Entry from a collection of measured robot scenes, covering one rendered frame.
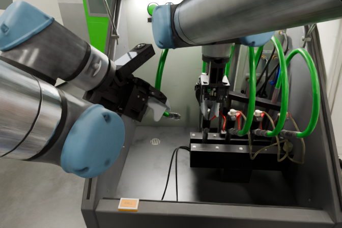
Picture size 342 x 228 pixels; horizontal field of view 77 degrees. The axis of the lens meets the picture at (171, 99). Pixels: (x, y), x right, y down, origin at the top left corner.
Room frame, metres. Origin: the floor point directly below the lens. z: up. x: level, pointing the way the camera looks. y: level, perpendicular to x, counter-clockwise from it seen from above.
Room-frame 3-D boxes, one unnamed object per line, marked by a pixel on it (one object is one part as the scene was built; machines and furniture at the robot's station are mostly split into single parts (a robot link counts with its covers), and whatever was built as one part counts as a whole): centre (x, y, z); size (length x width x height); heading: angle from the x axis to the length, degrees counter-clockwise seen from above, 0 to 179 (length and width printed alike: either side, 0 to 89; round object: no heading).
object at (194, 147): (0.58, -0.24, 0.91); 0.34 x 0.10 x 0.15; 87
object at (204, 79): (0.53, -0.12, 1.25); 0.09 x 0.08 x 0.12; 177
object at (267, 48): (0.84, -0.37, 1.20); 0.13 x 0.03 x 0.31; 87
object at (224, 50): (0.54, -0.12, 1.33); 0.08 x 0.08 x 0.05
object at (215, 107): (0.53, -0.13, 1.15); 0.06 x 0.03 x 0.09; 177
